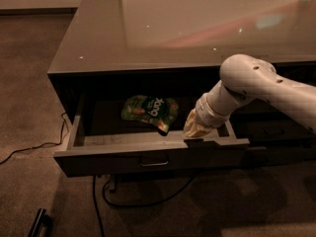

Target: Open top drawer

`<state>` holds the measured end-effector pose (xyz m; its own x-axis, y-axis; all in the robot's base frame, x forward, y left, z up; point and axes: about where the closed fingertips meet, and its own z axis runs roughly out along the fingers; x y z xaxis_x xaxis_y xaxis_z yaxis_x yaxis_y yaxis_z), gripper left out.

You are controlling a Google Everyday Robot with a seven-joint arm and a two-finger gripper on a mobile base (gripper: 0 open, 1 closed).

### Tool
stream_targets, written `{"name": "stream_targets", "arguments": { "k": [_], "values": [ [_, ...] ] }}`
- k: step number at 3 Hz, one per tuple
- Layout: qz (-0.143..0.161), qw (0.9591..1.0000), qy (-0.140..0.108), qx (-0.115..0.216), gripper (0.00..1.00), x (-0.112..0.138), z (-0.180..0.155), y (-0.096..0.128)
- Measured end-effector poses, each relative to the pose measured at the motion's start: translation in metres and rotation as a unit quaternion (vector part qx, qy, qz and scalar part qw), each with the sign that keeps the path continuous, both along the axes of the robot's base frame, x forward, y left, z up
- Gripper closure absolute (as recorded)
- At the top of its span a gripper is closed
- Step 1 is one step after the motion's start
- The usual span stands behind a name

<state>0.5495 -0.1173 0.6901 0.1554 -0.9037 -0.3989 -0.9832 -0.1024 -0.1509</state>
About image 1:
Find black object at floor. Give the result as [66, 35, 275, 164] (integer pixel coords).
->
[28, 208, 52, 237]

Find dark drawer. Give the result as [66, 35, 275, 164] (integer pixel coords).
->
[247, 133, 316, 149]
[230, 100, 314, 142]
[241, 147, 316, 168]
[54, 96, 249, 177]

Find thin black floor cable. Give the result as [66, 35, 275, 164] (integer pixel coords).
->
[0, 112, 72, 166]

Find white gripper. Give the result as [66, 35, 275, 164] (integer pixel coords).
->
[184, 93, 229, 138]

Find thick black looping cable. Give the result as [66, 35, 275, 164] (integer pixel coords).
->
[91, 174, 197, 237]

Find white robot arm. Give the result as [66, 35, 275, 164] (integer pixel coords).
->
[184, 54, 316, 138]

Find metal cabinet leg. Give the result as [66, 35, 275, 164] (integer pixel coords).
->
[109, 175, 117, 193]

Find grey drawer cabinet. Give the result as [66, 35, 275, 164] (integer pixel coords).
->
[46, 0, 316, 180]

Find green snack bag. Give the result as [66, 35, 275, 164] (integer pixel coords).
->
[120, 95, 179, 134]

